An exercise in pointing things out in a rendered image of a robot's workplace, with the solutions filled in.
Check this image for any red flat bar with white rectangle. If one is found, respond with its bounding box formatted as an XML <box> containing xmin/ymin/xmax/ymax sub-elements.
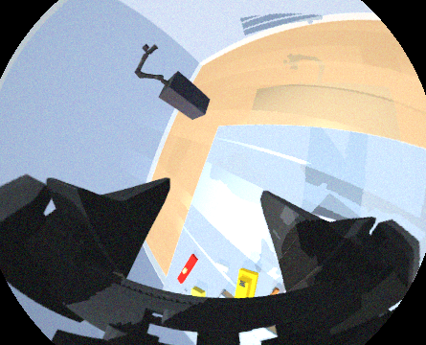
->
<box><xmin>178</xmin><ymin>253</ymin><xmax>197</xmax><ymax>284</ymax></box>

